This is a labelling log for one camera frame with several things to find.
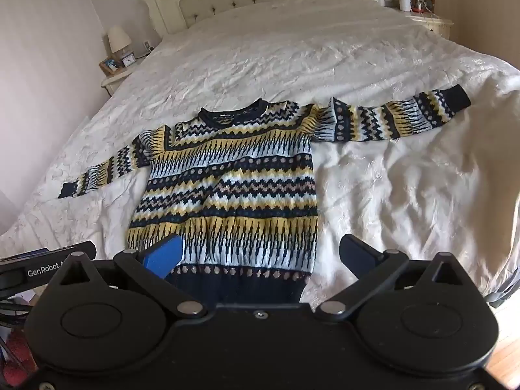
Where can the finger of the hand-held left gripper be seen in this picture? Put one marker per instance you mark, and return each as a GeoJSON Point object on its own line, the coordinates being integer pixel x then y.
{"type": "Point", "coordinates": [61, 252]}

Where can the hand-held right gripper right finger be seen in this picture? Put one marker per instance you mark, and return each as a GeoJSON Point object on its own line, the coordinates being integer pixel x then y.
{"type": "Point", "coordinates": [357, 254]}

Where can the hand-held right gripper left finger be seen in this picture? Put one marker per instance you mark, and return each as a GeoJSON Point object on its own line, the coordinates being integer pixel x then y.
{"type": "Point", "coordinates": [164, 258]}

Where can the navy yellow patterned knit sweater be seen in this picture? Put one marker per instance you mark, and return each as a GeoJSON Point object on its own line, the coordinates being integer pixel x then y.
{"type": "Point", "coordinates": [235, 178]}

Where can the red fabric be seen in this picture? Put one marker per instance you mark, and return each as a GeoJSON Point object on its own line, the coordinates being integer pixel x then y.
{"type": "Point", "coordinates": [18, 353]}

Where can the cream nightstand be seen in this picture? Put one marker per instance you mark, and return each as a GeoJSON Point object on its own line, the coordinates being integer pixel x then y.
{"type": "Point", "coordinates": [434, 24]}
{"type": "Point", "coordinates": [118, 79]}

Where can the bed with white embroidered bedspread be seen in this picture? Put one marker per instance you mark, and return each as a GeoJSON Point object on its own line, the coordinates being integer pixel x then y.
{"type": "Point", "coordinates": [365, 69]}

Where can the small white alarm clock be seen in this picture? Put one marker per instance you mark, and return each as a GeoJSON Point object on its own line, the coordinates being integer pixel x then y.
{"type": "Point", "coordinates": [128, 61]}

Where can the small white gadget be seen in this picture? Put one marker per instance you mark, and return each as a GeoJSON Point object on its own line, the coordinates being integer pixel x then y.
{"type": "Point", "coordinates": [149, 45]}

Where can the cream shade table lamp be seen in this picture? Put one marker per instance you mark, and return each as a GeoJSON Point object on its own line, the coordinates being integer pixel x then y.
{"type": "Point", "coordinates": [119, 38]}

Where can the white cylinder device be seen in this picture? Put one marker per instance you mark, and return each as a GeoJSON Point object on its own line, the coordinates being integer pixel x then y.
{"type": "Point", "coordinates": [404, 4]}

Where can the wooden photo frame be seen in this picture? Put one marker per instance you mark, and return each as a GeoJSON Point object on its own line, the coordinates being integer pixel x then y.
{"type": "Point", "coordinates": [424, 3]}
{"type": "Point", "coordinates": [109, 66]}

